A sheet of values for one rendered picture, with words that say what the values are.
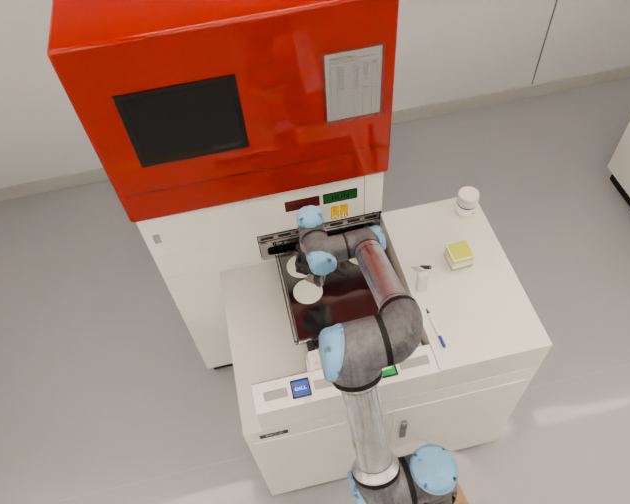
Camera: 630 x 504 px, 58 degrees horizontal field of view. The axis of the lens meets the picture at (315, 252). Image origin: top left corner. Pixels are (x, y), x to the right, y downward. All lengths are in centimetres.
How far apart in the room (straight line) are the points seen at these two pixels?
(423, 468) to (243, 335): 80
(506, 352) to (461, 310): 18
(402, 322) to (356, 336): 10
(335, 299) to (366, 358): 72
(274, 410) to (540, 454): 141
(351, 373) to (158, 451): 168
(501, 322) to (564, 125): 236
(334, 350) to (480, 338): 71
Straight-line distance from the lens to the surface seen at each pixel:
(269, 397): 172
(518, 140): 386
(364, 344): 121
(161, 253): 202
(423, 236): 200
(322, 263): 152
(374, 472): 145
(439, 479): 149
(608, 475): 284
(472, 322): 184
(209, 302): 230
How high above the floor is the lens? 254
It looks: 54 degrees down
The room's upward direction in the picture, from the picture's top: 6 degrees counter-clockwise
